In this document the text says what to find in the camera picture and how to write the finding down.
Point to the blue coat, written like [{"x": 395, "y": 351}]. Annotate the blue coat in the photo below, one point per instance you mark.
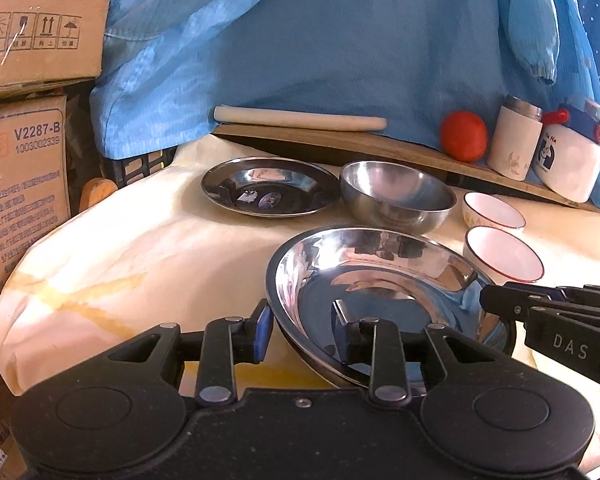
[{"x": 168, "y": 63}]

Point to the wooden board shelf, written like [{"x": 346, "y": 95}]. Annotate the wooden board shelf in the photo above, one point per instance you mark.
[{"x": 364, "y": 143}]

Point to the white thermos cup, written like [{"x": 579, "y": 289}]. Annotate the white thermos cup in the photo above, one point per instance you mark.
[{"x": 516, "y": 134}]

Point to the wooden rolling pin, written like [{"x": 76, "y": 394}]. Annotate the wooden rolling pin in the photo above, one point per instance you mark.
[{"x": 288, "y": 119}]

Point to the orange wooden object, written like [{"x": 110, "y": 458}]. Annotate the orange wooden object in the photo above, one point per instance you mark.
[{"x": 94, "y": 191}]

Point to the stainless steel bowl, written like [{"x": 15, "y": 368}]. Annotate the stainless steel bowl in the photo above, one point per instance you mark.
[{"x": 393, "y": 196}]

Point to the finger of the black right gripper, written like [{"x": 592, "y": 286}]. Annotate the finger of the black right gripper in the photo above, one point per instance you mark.
[{"x": 513, "y": 301}]

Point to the cardboard box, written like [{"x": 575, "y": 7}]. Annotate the cardboard box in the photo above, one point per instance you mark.
[
  {"x": 47, "y": 43},
  {"x": 33, "y": 180}
]

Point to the small dark steel plate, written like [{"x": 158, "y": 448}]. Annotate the small dark steel plate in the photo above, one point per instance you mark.
[{"x": 270, "y": 187}]

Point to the white blue kids bottle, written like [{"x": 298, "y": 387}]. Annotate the white blue kids bottle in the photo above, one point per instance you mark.
[{"x": 567, "y": 159}]

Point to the lower cardboard box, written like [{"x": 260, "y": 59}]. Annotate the lower cardboard box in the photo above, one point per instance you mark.
[{"x": 33, "y": 180}]

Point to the white red-rimmed bowl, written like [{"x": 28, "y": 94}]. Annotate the white red-rimmed bowl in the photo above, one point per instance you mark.
[
  {"x": 502, "y": 256},
  {"x": 479, "y": 209}
]

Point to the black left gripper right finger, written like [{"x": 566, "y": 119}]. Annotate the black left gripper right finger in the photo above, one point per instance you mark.
[{"x": 455, "y": 368}]

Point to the black plastic crate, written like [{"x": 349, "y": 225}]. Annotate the black plastic crate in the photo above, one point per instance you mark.
[{"x": 128, "y": 170}]

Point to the red tomato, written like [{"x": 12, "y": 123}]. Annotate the red tomato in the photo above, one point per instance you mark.
[{"x": 463, "y": 136}]

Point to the cream table cloth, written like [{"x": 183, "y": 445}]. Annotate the cream table cloth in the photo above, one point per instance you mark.
[{"x": 159, "y": 251}]

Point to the upper cardboard box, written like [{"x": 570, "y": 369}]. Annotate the upper cardboard box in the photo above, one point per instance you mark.
[{"x": 47, "y": 43}]

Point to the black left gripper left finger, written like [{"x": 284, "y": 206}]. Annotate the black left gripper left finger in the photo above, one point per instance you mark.
[{"x": 162, "y": 352}]

